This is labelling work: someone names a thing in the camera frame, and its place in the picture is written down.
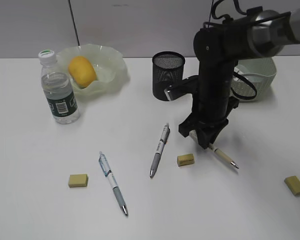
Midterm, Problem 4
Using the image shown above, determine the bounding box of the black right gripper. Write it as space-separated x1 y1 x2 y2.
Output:
178 80 239 149

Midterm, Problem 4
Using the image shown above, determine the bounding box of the beige and white pen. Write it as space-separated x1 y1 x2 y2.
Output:
189 130 239 169

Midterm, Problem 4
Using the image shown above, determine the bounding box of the yellow mango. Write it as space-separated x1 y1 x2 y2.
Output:
68 56 97 88

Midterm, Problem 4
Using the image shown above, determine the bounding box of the clear water bottle green label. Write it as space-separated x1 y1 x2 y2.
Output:
38 49 80 124

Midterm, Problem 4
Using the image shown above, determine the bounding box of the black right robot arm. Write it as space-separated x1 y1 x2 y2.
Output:
178 7 300 149

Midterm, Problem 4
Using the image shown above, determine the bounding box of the yellow eraser middle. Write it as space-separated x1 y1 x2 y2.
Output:
176 153 195 167

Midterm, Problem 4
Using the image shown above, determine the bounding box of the yellow eraser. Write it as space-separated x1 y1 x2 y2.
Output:
284 175 300 196
176 153 195 167
68 174 89 188

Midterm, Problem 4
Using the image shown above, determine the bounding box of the grey and white pen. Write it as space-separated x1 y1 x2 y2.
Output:
149 123 170 179

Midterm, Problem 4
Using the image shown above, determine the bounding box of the pale green woven basket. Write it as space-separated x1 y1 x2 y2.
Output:
231 57 277 102

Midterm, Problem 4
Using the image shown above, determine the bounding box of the black mesh pen holder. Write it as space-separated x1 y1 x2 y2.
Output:
152 51 186 102

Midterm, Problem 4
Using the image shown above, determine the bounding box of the yellow eraser right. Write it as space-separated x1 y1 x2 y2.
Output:
284 175 300 196

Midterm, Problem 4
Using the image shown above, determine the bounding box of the blue and white pen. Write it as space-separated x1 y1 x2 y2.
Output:
98 151 129 217

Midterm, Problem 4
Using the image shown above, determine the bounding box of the translucent green wavy plate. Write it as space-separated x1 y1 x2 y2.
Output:
56 43 130 102

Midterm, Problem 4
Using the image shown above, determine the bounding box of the yellow eraser left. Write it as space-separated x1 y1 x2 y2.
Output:
68 174 89 188

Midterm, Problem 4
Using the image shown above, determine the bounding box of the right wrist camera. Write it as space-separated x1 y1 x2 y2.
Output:
164 75 199 101

